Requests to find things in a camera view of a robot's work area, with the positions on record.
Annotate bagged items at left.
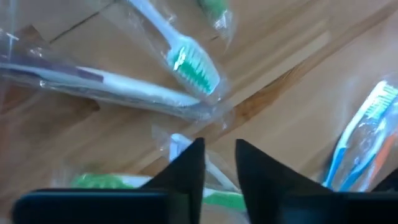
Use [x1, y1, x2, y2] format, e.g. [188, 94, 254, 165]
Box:
[127, 0, 223, 96]

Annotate orange toothbrush in clear wrapper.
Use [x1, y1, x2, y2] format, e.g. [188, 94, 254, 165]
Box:
[366, 130, 398, 184]

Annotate purple toothbrush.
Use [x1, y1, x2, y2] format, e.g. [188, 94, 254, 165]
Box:
[0, 60, 215, 121]

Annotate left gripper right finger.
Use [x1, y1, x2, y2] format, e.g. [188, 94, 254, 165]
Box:
[234, 138, 398, 224]

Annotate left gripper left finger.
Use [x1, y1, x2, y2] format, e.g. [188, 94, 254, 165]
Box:
[11, 137, 206, 224]

